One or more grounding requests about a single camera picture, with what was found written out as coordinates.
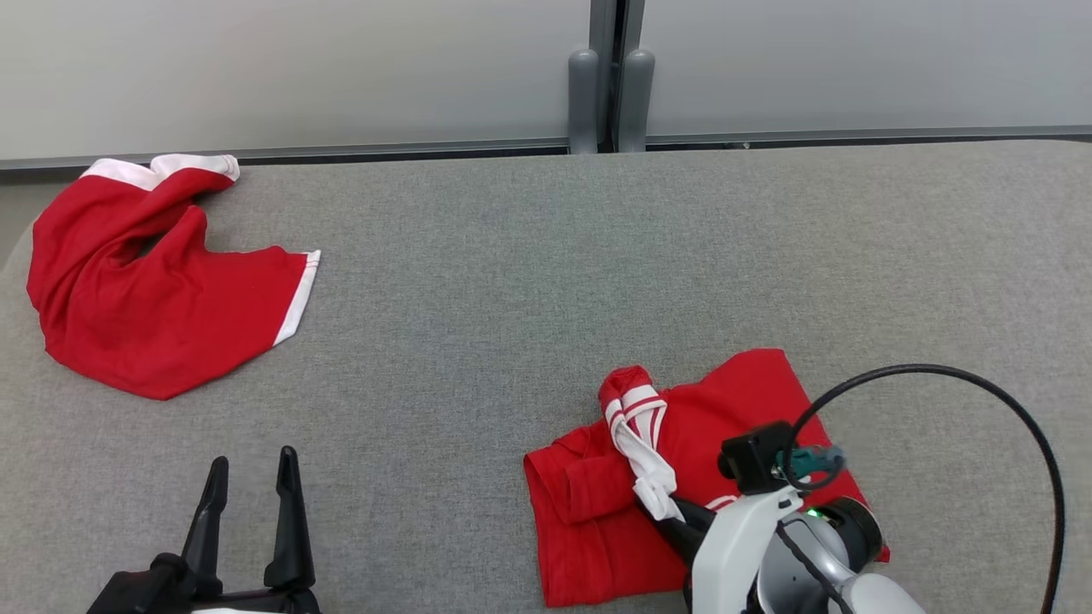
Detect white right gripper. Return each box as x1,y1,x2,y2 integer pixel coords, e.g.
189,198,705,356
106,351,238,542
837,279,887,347
653,488,804,614

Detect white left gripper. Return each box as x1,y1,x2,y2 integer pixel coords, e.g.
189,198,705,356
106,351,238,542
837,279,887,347
182,446,322,614

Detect red and white jersey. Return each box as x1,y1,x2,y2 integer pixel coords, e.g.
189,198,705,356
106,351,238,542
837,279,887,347
524,348,891,608

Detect red shorts with white trim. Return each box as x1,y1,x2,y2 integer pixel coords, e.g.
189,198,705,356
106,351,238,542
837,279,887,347
26,153,322,401

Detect grey partition base rail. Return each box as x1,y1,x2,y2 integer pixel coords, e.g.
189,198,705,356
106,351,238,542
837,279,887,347
646,125,1092,148
0,138,571,171

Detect grey cylindrical post bumper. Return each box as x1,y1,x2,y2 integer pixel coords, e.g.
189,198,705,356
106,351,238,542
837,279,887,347
568,49,601,155
618,49,656,154

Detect grey partition post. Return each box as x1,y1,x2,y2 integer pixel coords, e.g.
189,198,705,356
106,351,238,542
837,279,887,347
589,0,647,153

